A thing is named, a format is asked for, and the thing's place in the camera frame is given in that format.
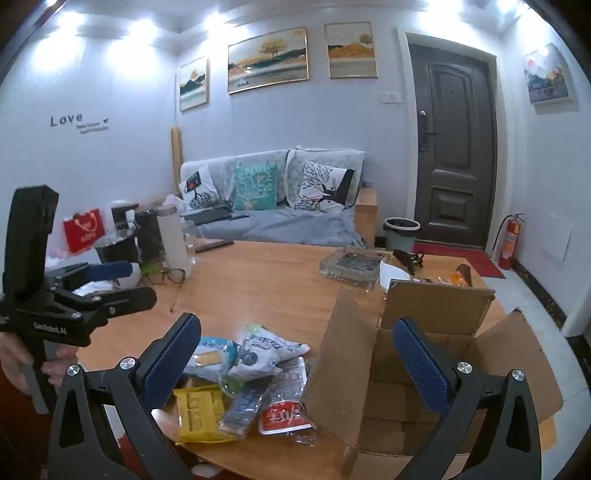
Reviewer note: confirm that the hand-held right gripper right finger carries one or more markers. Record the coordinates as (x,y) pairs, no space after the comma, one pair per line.
(422,369)

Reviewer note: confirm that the white paper pile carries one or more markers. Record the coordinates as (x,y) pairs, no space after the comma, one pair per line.
(94,289)

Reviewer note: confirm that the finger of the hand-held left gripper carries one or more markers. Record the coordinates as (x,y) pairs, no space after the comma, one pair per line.
(108,271)
(134,299)

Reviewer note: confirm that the teal patterned cushion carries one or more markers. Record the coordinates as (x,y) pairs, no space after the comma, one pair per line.
(256,187)

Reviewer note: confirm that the white wall panel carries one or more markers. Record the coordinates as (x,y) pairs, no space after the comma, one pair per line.
(556,237)

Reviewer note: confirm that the white cushion black red print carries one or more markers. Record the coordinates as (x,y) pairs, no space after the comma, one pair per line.
(198,187)

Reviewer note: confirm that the black wall lettering decal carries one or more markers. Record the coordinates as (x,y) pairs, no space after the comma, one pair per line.
(74,121)

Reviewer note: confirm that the orange and silver snack packet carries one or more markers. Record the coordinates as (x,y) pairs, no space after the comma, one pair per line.
(282,415)

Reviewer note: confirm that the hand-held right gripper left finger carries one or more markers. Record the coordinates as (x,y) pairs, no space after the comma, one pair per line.
(171,364)

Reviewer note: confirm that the black jug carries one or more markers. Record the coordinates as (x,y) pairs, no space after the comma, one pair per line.
(148,235)

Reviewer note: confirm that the glass ashtray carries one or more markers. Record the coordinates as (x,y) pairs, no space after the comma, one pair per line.
(351,267)

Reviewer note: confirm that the white thermos bottle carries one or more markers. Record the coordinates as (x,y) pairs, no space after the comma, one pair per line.
(174,244)

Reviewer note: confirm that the white snack packet blue drawing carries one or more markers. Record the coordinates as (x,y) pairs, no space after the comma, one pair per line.
(264,355)

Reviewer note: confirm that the red gift bag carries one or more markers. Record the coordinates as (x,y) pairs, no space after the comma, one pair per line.
(83,230)

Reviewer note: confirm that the white cushion black tree print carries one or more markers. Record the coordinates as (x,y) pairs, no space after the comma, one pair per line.
(318,184)

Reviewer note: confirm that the rolled bamboo mat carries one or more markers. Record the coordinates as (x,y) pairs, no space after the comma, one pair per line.
(177,157)

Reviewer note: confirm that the red fire extinguisher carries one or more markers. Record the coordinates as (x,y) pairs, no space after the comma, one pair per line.
(508,244)

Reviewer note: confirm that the white cup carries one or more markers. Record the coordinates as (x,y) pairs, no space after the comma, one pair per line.
(135,273)

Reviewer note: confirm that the clear snack packet dark contents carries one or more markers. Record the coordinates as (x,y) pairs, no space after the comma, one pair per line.
(242,410)

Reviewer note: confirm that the slim black remote control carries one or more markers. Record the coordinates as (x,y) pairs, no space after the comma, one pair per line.
(238,215)

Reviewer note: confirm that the unframed canvas painting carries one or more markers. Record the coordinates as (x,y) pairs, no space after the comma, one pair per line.
(549,76)

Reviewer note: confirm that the wide framed tree painting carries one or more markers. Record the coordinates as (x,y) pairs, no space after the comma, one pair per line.
(268,60)

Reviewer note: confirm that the black open-lid appliance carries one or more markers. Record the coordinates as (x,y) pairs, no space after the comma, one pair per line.
(122,214)

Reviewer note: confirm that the blue and white snack packet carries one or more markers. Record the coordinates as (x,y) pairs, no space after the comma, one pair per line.
(213,353)

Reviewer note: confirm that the yellow snack packet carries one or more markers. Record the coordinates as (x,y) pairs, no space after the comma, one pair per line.
(198,410)

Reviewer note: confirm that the black laptop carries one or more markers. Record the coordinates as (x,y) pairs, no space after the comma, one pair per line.
(207,216)

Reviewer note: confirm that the tortoiseshell eyeglasses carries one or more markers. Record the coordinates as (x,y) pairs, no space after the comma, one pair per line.
(175,275)

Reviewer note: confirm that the wine glass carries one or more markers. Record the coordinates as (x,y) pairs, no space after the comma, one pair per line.
(190,240)

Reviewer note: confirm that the dark brown door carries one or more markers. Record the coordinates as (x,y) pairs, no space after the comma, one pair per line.
(455,147)

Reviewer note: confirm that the red doormat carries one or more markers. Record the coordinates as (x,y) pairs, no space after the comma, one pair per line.
(475,263)

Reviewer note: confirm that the cardboard box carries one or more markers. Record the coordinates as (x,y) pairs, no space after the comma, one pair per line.
(434,302)

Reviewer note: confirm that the grey trash bin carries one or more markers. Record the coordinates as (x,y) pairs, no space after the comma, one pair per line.
(400,235)

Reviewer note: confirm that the white light switch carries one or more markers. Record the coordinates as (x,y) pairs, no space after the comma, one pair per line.
(391,97)

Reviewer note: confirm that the white paper sheet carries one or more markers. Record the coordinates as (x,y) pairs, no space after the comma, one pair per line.
(391,277)

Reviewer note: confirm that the square framed mountain painting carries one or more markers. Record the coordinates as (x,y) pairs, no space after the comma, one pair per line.
(351,50)

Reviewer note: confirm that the grey sofa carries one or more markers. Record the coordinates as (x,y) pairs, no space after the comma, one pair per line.
(277,226)

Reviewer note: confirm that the person's left hand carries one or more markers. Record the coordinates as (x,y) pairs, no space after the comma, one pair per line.
(11,360)

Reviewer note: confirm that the small framed landscape painting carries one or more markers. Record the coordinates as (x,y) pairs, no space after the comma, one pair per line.
(194,85)

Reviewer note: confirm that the black metal object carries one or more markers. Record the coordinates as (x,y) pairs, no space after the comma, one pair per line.
(408,261)

